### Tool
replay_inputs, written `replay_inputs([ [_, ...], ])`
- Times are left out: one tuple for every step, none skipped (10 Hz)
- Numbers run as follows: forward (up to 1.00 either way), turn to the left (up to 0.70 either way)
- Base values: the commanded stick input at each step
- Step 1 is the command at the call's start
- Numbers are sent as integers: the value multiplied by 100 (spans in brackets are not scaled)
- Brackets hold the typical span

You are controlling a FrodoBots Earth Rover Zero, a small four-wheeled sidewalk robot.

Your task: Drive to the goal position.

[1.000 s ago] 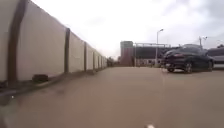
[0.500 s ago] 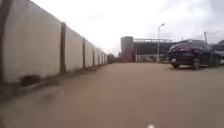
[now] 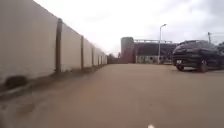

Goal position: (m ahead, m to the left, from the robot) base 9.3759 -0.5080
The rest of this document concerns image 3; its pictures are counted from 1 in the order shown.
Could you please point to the building with round tower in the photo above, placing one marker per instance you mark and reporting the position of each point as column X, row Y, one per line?
column 143, row 50

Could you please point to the grey-brown paved road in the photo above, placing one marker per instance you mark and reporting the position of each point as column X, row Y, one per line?
column 133, row 96

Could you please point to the street lamp pole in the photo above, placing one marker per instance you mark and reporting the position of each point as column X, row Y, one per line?
column 160, row 43

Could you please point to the robot's own part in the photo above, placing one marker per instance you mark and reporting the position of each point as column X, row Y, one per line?
column 151, row 126

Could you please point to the dark car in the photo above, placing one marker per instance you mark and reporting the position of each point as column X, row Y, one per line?
column 198, row 55

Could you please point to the pale panel wall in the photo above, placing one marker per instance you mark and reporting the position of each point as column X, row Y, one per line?
column 36, row 46

